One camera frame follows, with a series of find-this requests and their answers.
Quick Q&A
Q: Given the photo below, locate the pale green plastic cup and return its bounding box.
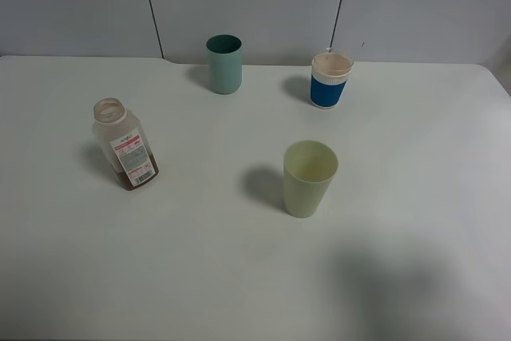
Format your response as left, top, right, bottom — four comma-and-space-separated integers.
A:
283, 140, 339, 218

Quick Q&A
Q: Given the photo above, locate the clear plastic drink bottle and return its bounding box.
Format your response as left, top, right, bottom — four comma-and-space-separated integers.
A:
92, 97, 159, 191

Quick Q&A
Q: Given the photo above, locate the teal plastic cup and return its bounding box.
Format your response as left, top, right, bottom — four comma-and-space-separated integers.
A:
206, 34, 243, 94

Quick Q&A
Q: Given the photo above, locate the blue and white paper cup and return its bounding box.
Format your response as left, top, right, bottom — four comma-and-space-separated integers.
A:
310, 51, 354, 109

